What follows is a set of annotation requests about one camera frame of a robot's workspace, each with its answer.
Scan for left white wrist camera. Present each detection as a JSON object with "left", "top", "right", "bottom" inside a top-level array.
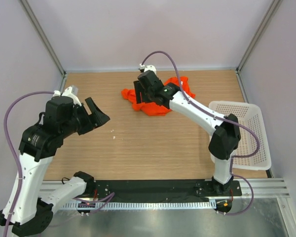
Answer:
[{"left": 52, "top": 85, "right": 82, "bottom": 106}]

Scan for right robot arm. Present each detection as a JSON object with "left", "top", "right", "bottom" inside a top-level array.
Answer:
[{"left": 134, "top": 69, "right": 241, "bottom": 196}]

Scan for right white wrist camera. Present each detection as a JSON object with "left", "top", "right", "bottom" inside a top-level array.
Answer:
[{"left": 139, "top": 64, "right": 157, "bottom": 74}]

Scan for right aluminium frame post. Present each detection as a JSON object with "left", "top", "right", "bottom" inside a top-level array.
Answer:
[{"left": 236, "top": 0, "right": 282, "bottom": 74}]

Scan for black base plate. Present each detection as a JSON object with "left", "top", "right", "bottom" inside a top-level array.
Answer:
[{"left": 77, "top": 179, "right": 242, "bottom": 203}]

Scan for aluminium rail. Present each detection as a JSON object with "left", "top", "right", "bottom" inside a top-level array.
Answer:
[{"left": 235, "top": 178, "right": 290, "bottom": 199}]

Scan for slotted cable duct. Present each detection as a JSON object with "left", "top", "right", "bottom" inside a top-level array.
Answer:
[{"left": 60, "top": 200, "right": 216, "bottom": 211}]

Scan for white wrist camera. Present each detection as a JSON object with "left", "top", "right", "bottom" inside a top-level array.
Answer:
[
  {"left": 52, "top": 85, "right": 82, "bottom": 106},
  {"left": 139, "top": 64, "right": 157, "bottom": 74}
]

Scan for left aluminium frame post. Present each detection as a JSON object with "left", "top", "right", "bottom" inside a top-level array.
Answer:
[{"left": 19, "top": 0, "right": 67, "bottom": 76}]

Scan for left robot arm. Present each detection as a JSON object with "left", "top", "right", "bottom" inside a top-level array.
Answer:
[{"left": 0, "top": 96, "right": 110, "bottom": 237}]

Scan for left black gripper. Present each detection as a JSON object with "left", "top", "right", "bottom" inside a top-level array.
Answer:
[{"left": 61, "top": 97, "right": 110, "bottom": 137}]

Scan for aluminium frame post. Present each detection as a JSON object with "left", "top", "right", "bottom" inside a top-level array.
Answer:
[
  {"left": 236, "top": 0, "right": 282, "bottom": 74},
  {"left": 19, "top": 0, "right": 67, "bottom": 76}
]

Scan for orange t shirt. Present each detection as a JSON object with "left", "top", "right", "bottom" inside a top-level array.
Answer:
[{"left": 120, "top": 76, "right": 197, "bottom": 117}]

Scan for white plastic basket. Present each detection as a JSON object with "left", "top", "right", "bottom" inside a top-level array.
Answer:
[{"left": 209, "top": 101, "right": 271, "bottom": 170}]

